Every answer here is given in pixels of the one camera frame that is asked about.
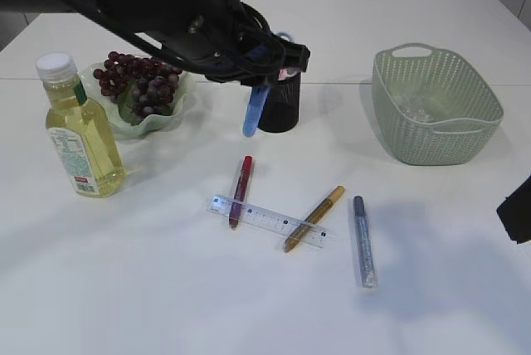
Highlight green plastic woven basket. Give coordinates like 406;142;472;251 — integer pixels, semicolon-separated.
372;43;504;166

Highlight yellow tea bottle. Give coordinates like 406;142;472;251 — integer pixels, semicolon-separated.
36;52;126;198

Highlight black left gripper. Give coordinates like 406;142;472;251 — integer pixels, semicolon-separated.
205;35;310;86

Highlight red glitter pen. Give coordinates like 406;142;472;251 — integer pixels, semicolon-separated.
228;156;253;230

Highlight pale green wavy plate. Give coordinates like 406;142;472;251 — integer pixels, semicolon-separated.
79;62;195;141

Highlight clear plastic ruler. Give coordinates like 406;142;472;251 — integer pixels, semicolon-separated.
207;195;334;248

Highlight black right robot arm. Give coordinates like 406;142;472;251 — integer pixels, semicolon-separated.
496;177;531;244

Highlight clear plastic sheet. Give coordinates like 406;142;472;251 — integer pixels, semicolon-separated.
392;92;446;123

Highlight silver glitter pen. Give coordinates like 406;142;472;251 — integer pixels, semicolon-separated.
353;196;378;289

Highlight gold marker pen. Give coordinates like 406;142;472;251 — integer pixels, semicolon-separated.
283;185;345;253

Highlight pink scissors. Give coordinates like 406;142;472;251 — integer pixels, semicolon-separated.
278;67;300;81

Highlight blue scissors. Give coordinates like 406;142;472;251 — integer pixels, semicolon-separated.
242;32;295;138

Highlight red grape bunch with leaf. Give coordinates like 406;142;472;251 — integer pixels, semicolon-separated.
92;51;183;125

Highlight black mesh pen cup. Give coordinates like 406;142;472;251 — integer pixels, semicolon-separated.
258;74;301;134

